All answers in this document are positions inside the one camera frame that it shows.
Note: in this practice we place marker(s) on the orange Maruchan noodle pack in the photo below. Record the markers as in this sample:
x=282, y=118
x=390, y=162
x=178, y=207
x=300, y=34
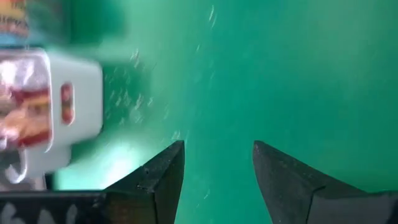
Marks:
x=12, y=15

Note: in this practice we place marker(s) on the green table mat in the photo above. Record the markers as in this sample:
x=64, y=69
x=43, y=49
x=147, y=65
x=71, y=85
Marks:
x=280, y=77

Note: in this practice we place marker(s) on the red Maruchan noodle pack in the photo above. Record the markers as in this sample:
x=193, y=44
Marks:
x=31, y=115
x=21, y=71

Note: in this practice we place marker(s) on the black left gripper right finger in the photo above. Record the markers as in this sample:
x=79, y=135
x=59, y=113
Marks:
x=295, y=199

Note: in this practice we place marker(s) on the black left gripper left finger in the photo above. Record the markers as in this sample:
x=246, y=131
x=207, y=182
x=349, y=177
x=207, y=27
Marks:
x=155, y=193

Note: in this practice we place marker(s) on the white plastic bin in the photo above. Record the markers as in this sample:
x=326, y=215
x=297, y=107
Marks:
x=84, y=93

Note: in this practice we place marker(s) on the teal translucent plastic bin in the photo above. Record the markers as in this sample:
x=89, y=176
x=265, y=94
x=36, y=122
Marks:
x=15, y=40

